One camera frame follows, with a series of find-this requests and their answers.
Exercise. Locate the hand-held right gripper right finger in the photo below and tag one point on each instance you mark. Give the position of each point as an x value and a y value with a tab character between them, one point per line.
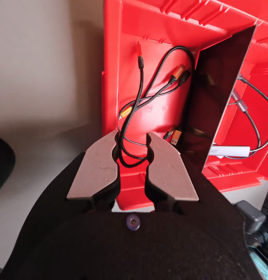
171	175

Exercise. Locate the white usb hub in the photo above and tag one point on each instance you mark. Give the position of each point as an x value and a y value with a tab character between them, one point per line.
232	151

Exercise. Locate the black bin divider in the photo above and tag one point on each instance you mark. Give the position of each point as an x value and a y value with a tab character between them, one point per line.
217	87

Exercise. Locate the red plastic bin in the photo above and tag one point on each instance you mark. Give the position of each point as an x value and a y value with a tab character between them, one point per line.
160	28

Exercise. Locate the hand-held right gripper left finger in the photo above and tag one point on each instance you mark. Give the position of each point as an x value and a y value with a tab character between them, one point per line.
94	172

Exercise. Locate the black padded wrist rest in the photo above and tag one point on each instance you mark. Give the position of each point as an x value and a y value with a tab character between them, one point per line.
2	164

